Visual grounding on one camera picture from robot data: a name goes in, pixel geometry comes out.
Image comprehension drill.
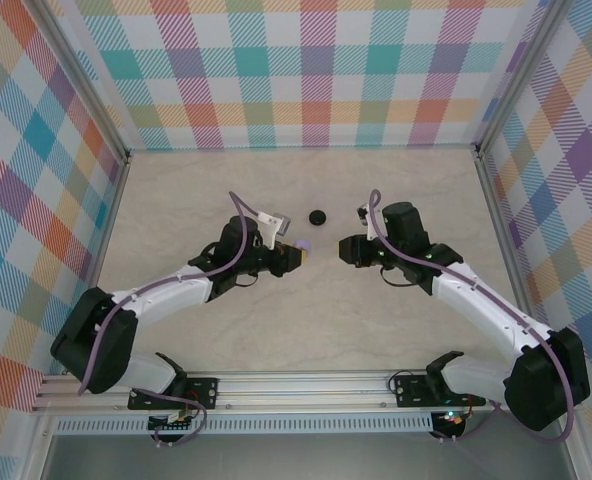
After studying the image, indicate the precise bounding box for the grey metal shelf panel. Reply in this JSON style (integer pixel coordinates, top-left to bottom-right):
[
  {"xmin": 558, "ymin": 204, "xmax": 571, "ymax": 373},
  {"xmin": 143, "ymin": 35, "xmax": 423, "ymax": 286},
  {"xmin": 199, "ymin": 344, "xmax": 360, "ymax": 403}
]
[{"xmin": 40, "ymin": 432, "xmax": 577, "ymax": 480}]

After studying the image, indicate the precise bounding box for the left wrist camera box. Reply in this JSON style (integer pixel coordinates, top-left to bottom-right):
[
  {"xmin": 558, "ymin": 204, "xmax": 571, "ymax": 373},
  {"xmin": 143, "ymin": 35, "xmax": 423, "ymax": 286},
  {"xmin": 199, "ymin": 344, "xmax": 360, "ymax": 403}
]
[{"xmin": 256, "ymin": 212, "xmax": 294, "ymax": 250}]

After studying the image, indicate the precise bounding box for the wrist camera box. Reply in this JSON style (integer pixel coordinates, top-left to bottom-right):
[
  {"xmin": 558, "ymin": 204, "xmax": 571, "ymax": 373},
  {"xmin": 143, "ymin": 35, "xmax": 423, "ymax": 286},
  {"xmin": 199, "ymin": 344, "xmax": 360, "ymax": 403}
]
[
  {"xmin": 354, "ymin": 201, "xmax": 385, "ymax": 240},
  {"xmin": 256, "ymin": 212, "xmax": 294, "ymax": 250}
]

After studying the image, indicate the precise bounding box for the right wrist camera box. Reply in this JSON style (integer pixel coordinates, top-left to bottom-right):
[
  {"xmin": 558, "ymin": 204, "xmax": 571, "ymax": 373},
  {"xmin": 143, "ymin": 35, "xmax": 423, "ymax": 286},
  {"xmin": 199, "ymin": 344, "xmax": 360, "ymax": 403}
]
[{"xmin": 354, "ymin": 201, "xmax": 385, "ymax": 240}]

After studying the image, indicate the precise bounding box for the aluminium frame side rail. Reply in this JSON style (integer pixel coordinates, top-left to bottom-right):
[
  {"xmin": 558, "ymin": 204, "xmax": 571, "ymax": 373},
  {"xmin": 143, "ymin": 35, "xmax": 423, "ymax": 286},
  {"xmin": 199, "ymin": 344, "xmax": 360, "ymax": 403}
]
[
  {"xmin": 473, "ymin": 147, "xmax": 550, "ymax": 371},
  {"xmin": 65, "ymin": 152, "xmax": 132, "ymax": 376}
]

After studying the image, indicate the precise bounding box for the aluminium mounting rail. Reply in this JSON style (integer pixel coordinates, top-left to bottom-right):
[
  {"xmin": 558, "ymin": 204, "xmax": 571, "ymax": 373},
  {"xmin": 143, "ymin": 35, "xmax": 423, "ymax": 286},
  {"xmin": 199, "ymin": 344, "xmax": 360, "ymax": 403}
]
[{"xmin": 29, "ymin": 368, "xmax": 583, "ymax": 415}]

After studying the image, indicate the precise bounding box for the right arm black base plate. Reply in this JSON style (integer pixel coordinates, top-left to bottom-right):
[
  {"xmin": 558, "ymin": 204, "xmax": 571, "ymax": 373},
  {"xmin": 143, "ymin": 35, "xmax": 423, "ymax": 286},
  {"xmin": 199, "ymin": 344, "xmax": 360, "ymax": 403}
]
[{"xmin": 392, "ymin": 374, "xmax": 487, "ymax": 409}]

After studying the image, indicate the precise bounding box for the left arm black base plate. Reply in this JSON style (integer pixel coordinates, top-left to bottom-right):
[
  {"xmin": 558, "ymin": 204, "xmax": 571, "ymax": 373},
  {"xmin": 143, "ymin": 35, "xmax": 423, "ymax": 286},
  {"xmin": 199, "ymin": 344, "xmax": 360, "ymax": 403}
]
[{"xmin": 127, "ymin": 377, "xmax": 221, "ymax": 412}]

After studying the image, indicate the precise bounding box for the perforated grey cable tray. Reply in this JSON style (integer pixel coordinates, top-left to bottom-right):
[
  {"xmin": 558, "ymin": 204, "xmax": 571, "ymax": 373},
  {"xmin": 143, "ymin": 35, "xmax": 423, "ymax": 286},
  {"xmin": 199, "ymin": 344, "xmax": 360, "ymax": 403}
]
[{"xmin": 54, "ymin": 417, "xmax": 436, "ymax": 436}]

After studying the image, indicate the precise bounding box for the aluminium frame corner post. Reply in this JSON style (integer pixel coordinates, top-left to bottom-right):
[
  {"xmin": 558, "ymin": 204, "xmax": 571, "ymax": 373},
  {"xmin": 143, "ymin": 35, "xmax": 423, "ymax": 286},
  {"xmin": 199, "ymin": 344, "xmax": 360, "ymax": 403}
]
[
  {"xmin": 473, "ymin": 0, "xmax": 557, "ymax": 156},
  {"xmin": 34, "ymin": 0, "xmax": 132, "ymax": 166}
]

